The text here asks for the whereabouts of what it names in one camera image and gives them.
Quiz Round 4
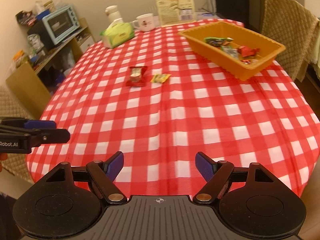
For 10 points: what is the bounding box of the large red snack packet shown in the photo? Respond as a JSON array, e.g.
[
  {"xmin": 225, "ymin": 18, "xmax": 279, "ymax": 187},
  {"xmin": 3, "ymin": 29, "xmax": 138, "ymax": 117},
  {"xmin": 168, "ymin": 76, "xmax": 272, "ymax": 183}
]
[{"xmin": 126, "ymin": 66, "xmax": 148, "ymax": 87}]

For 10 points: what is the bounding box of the green dark snack packet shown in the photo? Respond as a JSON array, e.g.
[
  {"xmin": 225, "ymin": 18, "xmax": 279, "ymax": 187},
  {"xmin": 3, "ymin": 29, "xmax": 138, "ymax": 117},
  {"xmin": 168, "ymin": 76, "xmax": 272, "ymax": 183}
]
[{"xmin": 204, "ymin": 37, "xmax": 233, "ymax": 47}]

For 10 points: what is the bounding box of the quilted beige chair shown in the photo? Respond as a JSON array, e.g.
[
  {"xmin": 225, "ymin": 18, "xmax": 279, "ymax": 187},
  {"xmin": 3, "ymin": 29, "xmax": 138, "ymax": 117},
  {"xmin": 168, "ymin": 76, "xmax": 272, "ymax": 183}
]
[
  {"xmin": 261, "ymin": 0, "xmax": 319, "ymax": 82},
  {"xmin": 1, "ymin": 86, "xmax": 33, "ymax": 183}
]

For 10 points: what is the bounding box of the cardboard box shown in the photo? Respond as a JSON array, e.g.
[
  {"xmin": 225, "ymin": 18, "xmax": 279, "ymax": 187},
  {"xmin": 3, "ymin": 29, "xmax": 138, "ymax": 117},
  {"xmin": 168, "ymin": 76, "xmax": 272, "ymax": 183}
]
[{"xmin": 5, "ymin": 62, "xmax": 52, "ymax": 119}]

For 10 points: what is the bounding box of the wooden shelf unit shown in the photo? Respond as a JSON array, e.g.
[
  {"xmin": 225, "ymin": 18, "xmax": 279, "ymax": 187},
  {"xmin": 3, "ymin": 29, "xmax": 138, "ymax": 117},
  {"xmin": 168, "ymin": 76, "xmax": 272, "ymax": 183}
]
[{"xmin": 34, "ymin": 17, "xmax": 95, "ymax": 95}]

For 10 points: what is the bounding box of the red white checkered tablecloth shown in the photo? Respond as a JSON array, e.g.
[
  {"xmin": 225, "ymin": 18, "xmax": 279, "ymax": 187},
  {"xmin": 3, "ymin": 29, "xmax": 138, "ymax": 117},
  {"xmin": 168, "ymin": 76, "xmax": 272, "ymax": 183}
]
[{"xmin": 27, "ymin": 25, "xmax": 319, "ymax": 196}]

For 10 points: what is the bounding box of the light blue toaster oven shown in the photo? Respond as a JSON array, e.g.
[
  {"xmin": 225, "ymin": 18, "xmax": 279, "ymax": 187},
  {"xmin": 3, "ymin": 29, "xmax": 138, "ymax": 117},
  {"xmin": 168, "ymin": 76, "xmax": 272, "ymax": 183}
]
[{"xmin": 27, "ymin": 5, "xmax": 80, "ymax": 51}]

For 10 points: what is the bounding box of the yellow wrapped candy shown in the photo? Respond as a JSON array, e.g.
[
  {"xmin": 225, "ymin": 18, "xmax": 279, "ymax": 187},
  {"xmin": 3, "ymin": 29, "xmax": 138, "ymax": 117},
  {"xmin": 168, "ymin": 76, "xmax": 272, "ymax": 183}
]
[{"xmin": 151, "ymin": 74, "xmax": 171, "ymax": 83}]

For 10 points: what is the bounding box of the small red candy in tray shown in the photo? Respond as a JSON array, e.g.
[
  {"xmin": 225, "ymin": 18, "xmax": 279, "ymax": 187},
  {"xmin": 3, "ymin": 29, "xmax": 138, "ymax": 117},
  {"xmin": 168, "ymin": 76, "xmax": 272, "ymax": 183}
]
[{"xmin": 241, "ymin": 59, "xmax": 258, "ymax": 64}]

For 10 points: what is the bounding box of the orange plastic tray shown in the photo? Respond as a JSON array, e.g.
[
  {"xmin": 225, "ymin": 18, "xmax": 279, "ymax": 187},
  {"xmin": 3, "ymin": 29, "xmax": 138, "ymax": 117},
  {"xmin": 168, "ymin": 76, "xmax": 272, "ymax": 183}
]
[{"xmin": 178, "ymin": 21, "xmax": 286, "ymax": 81}]

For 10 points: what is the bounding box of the grey snack packet in tray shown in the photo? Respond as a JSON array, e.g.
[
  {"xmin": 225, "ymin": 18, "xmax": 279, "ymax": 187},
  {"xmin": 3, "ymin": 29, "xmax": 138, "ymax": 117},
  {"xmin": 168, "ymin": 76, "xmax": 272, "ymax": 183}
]
[{"xmin": 221, "ymin": 46, "xmax": 239, "ymax": 60}]

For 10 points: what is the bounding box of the red snack packet in tray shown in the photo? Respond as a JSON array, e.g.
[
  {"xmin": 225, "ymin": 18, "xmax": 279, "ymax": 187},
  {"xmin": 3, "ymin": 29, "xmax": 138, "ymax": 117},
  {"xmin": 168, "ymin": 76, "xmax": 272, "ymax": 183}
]
[{"xmin": 237, "ymin": 46, "xmax": 260, "ymax": 58}]

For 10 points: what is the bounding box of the green tissue box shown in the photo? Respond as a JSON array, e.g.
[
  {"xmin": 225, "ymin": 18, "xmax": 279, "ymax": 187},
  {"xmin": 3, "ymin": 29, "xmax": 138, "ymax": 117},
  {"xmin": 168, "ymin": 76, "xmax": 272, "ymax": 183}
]
[{"xmin": 100, "ymin": 18, "xmax": 135, "ymax": 49}]

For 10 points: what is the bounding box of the white ceramic mug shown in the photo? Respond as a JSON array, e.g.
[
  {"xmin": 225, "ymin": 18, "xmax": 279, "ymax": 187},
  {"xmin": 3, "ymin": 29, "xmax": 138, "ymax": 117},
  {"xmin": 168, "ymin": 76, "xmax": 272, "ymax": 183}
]
[{"xmin": 131, "ymin": 13, "xmax": 156, "ymax": 32}]

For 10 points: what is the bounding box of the sunflower seed bag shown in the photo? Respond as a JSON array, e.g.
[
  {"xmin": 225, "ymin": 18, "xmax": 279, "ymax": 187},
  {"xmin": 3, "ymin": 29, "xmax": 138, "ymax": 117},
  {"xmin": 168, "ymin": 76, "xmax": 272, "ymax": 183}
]
[{"xmin": 156, "ymin": 0, "xmax": 196, "ymax": 27}]

